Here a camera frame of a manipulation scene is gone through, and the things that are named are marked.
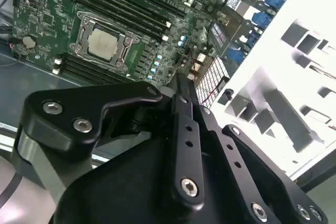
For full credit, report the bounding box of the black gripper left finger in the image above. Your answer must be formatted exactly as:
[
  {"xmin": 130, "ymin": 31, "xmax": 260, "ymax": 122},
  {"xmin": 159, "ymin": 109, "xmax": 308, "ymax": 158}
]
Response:
[{"xmin": 13, "ymin": 73, "xmax": 206, "ymax": 210}]

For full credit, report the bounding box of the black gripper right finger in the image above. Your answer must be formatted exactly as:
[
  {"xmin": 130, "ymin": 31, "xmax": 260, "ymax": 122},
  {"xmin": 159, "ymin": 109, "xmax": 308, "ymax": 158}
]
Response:
[{"xmin": 186, "ymin": 77, "xmax": 329, "ymax": 224}]

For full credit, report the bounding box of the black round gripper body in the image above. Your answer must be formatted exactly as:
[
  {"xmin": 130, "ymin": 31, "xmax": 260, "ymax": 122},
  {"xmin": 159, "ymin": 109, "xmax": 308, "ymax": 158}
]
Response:
[{"xmin": 54, "ymin": 103, "xmax": 245, "ymax": 224}]

